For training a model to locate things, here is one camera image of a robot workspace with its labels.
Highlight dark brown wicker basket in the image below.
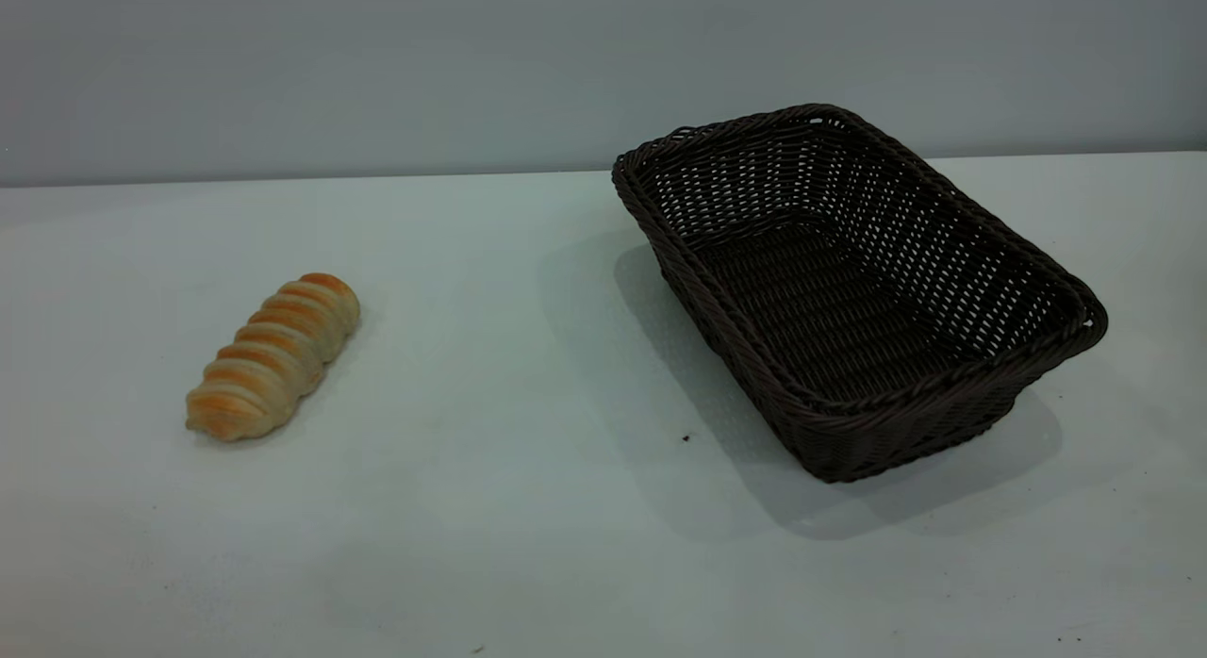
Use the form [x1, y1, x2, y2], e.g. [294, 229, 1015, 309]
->
[611, 103, 1109, 484]

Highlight ridged golden bread loaf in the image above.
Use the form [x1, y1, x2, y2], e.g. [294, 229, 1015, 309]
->
[185, 272, 361, 443]

